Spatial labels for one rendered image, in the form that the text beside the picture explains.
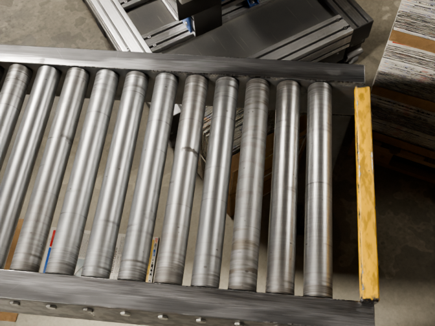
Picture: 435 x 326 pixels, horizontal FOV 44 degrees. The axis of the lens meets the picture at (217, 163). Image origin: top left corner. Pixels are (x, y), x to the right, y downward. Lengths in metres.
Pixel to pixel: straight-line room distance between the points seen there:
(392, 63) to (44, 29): 1.48
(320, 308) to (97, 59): 0.69
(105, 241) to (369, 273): 0.46
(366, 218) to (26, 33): 1.82
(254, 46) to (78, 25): 0.82
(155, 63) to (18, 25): 1.40
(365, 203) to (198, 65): 0.45
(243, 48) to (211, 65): 0.81
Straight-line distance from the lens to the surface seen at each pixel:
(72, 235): 1.01
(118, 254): 1.83
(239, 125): 1.56
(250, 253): 0.95
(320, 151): 1.05
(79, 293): 0.96
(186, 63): 1.16
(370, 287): 0.94
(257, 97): 1.10
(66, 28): 2.42
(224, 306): 0.92
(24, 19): 2.52
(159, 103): 1.11
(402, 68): 1.57
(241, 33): 2.01
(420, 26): 1.46
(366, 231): 0.97
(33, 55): 1.25
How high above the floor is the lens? 1.70
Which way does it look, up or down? 61 degrees down
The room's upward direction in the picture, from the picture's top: 4 degrees counter-clockwise
